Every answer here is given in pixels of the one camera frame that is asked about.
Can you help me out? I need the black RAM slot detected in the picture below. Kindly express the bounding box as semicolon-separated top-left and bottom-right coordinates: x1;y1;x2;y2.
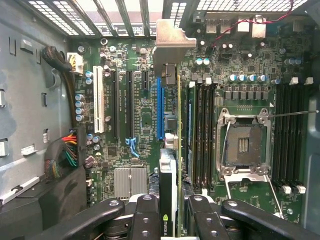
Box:
208;78;217;191
298;77;314;195
273;78;281;193
195;78;202;191
289;77;299;195
281;78;290;195
201;77;209;191

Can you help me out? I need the green motherboard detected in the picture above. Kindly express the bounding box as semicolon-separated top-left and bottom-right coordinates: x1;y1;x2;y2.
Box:
68;14;313;226

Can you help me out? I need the short black expansion slot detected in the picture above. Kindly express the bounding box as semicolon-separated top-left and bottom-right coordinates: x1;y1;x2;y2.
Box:
141;70;150;91

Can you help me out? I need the black grey PC case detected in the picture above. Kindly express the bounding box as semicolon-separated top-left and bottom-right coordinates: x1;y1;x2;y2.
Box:
0;0;320;240

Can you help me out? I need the blue expansion slot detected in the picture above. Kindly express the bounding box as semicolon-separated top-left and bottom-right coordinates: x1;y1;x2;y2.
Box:
156;76;166;141

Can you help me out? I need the black sleeved cable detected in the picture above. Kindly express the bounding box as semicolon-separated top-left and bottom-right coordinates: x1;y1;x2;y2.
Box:
40;45;76;126

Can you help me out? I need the CPU socket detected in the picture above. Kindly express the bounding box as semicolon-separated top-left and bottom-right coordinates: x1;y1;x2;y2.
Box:
216;107;273;182

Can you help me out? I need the black plastic shroud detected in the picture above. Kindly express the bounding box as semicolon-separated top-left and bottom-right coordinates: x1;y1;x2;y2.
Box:
0;164;91;240

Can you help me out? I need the coloured power wire bundle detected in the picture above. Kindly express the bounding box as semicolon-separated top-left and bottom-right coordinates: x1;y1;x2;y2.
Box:
44;126;87;181

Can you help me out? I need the metal socket cover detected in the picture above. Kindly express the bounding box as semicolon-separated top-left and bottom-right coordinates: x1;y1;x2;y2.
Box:
222;172;272;183

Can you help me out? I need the steel locking lever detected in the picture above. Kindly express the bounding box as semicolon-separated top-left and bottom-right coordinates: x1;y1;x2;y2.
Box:
261;109;320;119

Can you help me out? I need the white power connector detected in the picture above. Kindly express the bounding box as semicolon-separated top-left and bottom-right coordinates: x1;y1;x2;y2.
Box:
66;51;84;75

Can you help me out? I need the red black twisted wire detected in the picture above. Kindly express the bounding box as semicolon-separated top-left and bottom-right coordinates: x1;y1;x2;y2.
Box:
210;0;296;49

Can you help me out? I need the white expansion slot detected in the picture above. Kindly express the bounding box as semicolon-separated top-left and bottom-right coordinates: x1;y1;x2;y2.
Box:
92;65;105;134

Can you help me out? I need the silver chipset heatsink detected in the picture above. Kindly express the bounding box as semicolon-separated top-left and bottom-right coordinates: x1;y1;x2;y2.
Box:
113;167;148;200

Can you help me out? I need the long black expansion slot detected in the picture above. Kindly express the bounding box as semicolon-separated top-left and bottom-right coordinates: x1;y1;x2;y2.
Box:
125;70;135;138
110;70;120;140

